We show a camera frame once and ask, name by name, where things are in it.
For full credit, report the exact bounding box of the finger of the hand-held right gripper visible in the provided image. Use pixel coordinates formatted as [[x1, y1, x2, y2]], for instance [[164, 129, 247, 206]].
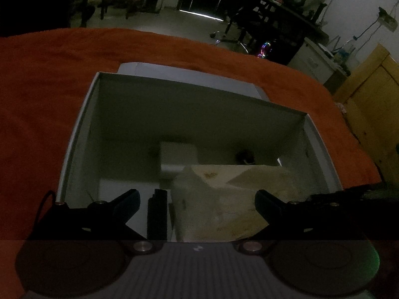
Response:
[[308, 184, 383, 208]]

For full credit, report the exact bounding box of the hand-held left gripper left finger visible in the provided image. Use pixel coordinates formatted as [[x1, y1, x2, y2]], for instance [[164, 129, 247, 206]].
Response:
[[26, 189, 156, 256]]

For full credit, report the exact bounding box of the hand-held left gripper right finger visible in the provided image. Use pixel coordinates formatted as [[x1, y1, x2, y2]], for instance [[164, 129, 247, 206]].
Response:
[[238, 189, 370, 256]]

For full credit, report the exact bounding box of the black rectangular object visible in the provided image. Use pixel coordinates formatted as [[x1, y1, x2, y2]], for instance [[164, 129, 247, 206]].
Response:
[[146, 188, 169, 242]]

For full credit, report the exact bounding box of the beige cloth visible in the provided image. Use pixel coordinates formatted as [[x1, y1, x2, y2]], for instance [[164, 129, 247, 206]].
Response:
[[172, 163, 302, 243]]

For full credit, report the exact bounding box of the round brush with dark bristles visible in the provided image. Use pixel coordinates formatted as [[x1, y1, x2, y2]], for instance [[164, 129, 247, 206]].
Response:
[[237, 151, 258, 165]]

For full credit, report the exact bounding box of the small white box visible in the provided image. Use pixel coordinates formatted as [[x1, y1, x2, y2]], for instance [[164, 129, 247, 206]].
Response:
[[159, 141, 200, 182]]

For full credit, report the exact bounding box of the white cardboard box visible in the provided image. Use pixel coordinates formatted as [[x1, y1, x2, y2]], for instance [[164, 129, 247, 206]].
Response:
[[56, 72, 345, 243]]

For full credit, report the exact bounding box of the yellow wooden cabinet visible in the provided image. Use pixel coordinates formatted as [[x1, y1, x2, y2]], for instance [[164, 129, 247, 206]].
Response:
[[333, 44, 399, 182]]

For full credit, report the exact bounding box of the orange blanket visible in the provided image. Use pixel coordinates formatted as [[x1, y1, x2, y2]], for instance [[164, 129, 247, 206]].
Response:
[[0, 28, 383, 299]]

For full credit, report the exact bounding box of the white cabinet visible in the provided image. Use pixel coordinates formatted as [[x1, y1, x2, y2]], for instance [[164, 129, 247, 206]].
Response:
[[288, 37, 350, 85]]

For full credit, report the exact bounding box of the white box lid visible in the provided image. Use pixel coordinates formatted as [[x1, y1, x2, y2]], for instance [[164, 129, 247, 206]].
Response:
[[118, 63, 271, 102]]

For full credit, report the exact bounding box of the computer tower with coloured lights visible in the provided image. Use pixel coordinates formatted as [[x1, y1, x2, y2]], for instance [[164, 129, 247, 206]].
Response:
[[257, 39, 279, 60]]

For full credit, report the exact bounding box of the black office chair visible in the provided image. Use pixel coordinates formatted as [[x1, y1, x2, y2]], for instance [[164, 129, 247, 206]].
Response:
[[210, 0, 272, 54]]

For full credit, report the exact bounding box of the dark desk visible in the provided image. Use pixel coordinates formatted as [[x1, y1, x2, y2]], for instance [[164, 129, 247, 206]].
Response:
[[256, 0, 330, 67]]

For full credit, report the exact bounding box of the black cable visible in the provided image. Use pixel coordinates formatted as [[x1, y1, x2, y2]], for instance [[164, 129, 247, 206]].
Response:
[[32, 190, 58, 235]]

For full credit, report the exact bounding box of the wall power strip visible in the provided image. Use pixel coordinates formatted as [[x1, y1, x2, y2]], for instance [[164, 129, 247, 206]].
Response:
[[378, 6, 398, 32]]

